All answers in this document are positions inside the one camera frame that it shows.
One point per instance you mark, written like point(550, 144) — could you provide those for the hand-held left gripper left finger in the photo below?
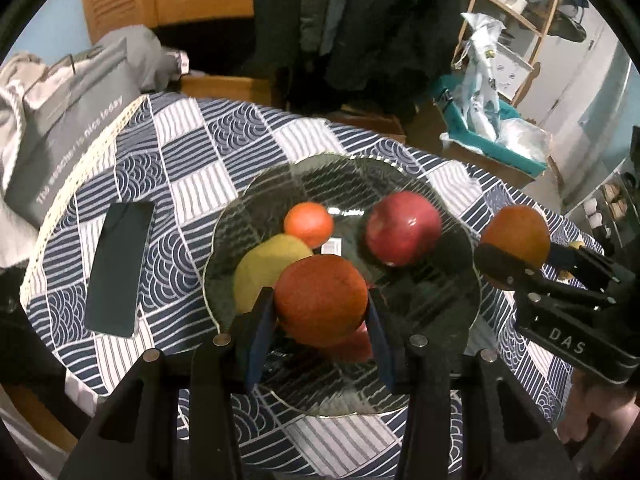
point(257, 342)

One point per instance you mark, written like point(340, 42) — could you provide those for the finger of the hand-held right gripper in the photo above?
point(562, 256)
point(500, 265)

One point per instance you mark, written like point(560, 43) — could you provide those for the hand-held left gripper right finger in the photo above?
point(381, 342)

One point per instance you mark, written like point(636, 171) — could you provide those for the clear glass plate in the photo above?
point(425, 310)

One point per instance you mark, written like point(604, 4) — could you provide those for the red apple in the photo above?
point(402, 227)

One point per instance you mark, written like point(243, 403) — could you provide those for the small orange tangerine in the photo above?
point(308, 225)

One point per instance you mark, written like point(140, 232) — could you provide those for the person's right hand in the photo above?
point(600, 410)

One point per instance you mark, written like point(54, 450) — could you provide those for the metal storage rack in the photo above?
point(607, 205)

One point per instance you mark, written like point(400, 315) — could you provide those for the cardboard box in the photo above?
point(500, 165)

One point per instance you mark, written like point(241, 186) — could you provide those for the white barcode sticker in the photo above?
point(332, 250)

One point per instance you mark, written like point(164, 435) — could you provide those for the clear plastic bag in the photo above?
point(525, 140)

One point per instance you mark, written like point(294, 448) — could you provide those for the teal box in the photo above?
point(465, 125)

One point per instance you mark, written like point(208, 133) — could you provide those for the black smartphone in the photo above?
point(120, 270)

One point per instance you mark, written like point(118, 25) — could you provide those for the white printed plastic bag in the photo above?
point(480, 75)

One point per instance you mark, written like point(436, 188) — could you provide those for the blue white patterned tablecloth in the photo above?
point(200, 160)

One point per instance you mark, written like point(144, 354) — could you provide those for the wooden shelf rack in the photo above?
point(542, 25)

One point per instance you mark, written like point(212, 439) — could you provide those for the dark hanging coats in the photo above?
point(370, 25)

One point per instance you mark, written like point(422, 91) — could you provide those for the grey tote bag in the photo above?
point(70, 130)

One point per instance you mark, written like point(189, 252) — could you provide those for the grey hoodie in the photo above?
point(140, 55)

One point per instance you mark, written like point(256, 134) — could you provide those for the beige garment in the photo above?
point(15, 110)

